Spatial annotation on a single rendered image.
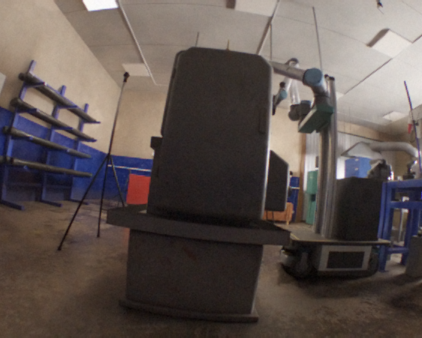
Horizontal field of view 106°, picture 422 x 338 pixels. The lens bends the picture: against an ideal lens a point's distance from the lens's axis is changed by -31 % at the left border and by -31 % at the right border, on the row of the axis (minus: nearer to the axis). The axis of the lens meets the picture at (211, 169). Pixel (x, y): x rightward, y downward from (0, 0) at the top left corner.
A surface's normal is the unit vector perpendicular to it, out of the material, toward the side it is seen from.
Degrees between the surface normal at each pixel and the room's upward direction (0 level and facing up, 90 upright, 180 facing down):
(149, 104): 90
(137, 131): 90
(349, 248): 90
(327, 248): 90
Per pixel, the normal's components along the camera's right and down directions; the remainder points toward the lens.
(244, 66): 0.03, -0.11
